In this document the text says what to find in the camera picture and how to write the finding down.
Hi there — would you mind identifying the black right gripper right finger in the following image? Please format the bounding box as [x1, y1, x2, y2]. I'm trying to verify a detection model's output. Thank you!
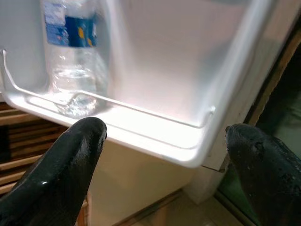
[225, 124, 301, 226]

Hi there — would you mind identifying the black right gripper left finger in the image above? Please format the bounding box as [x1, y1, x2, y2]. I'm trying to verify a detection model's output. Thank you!
[0, 116, 108, 226]

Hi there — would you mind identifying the clear blue-label water bottle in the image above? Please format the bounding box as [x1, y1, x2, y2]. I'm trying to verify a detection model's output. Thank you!
[41, 0, 111, 119]

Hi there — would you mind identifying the wooden slatted shelf rack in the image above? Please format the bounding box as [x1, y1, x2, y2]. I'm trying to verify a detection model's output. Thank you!
[0, 103, 92, 226]

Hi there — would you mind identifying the white wire door rail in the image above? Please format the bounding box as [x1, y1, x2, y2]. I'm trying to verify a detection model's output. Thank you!
[1, 48, 216, 129]

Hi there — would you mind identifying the wooden frame with dark glass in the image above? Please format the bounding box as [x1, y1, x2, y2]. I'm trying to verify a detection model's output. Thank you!
[248, 28, 301, 142]

